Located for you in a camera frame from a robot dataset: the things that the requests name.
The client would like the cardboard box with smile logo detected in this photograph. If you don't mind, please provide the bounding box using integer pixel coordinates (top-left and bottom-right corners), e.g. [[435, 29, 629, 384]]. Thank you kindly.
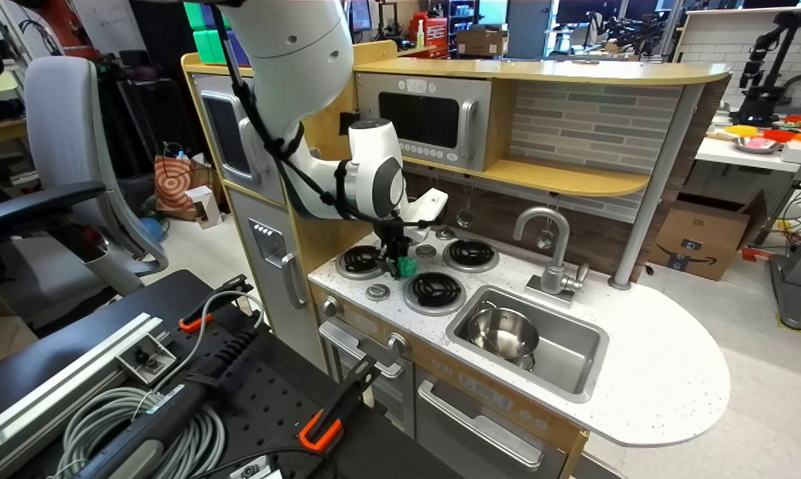
[[642, 189, 770, 286]]

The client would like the grey office chair black armrest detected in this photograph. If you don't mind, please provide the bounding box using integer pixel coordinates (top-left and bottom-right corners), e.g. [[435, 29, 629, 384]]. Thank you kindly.
[[0, 53, 171, 302]]

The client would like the aluminium extrusion rail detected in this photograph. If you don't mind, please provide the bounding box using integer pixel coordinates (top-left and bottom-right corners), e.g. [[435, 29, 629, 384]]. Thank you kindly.
[[0, 310, 167, 470]]

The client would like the red container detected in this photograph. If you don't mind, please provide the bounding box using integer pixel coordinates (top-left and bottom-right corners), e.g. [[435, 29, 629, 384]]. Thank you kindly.
[[406, 12, 454, 62]]

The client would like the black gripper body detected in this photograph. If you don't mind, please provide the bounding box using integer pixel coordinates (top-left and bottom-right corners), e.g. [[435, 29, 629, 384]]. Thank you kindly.
[[371, 217, 415, 258]]

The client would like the small black orange clamp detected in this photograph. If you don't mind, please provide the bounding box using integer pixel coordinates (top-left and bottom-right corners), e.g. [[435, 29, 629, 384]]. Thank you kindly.
[[175, 273, 259, 338]]

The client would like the grey toy door with window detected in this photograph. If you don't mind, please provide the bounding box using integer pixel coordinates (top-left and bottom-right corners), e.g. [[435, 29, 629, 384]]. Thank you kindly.
[[193, 72, 289, 212]]

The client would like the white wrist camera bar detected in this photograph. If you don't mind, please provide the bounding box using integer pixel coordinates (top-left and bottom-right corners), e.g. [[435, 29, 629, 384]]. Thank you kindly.
[[402, 188, 454, 226]]

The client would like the grey metal mounting bracket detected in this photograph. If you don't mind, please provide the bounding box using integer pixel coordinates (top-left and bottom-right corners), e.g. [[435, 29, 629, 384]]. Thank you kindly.
[[117, 334, 179, 386]]

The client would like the grey toy oven door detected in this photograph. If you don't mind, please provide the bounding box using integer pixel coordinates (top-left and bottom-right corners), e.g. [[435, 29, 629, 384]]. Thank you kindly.
[[316, 302, 420, 439]]

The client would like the wooden toy kitchen unit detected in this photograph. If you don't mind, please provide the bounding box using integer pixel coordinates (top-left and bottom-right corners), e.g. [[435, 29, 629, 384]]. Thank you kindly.
[[179, 53, 734, 479]]

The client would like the small white box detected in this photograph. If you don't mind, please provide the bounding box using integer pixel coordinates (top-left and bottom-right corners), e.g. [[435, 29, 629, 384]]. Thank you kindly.
[[183, 184, 230, 233]]

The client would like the bag with red spiral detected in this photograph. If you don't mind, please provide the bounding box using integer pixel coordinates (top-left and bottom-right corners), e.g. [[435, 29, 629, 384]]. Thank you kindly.
[[153, 154, 199, 222]]

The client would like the grey toy dishwasher door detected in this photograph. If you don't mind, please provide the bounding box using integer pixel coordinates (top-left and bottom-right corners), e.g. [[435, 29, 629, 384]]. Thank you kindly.
[[414, 354, 592, 479]]

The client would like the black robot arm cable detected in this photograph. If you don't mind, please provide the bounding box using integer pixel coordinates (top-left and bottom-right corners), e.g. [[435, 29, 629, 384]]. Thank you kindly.
[[225, 36, 355, 223]]

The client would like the brown cardboard box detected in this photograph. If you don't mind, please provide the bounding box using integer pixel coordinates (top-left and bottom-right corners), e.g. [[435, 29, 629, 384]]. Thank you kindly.
[[456, 25, 512, 62]]

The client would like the silver toy faucet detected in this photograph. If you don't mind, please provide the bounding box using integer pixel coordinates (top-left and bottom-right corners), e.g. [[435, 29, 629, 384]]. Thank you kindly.
[[512, 206, 592, 310]]

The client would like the grey toy fridge door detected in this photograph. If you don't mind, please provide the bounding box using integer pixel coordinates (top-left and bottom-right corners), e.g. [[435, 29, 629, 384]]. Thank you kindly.
[[227, 189, 334, 375]]

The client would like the grey toy sink basin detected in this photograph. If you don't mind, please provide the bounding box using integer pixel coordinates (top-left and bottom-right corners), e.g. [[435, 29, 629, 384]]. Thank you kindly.
[[446, 282, 613, 404]]

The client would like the white work table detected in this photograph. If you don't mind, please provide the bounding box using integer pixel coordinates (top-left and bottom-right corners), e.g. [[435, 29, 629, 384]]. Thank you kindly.
[[696, 130, 801, 334]]

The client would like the black handled tool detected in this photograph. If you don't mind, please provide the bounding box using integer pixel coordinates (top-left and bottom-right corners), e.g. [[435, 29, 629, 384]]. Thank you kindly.
[[77, 323, 269, 479]]

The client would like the grey coiled cable bundle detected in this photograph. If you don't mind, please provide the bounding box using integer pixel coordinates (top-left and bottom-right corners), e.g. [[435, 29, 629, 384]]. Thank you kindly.
[[50, 384, 230, 479]]

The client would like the large black orange clamp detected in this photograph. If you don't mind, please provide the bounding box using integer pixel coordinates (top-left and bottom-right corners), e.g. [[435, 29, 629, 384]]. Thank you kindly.
[[295, 357, 386, 455]]

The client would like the grey toy microwave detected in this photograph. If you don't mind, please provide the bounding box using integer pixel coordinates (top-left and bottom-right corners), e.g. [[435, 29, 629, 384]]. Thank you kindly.
[[355, 72, 495, 174]]

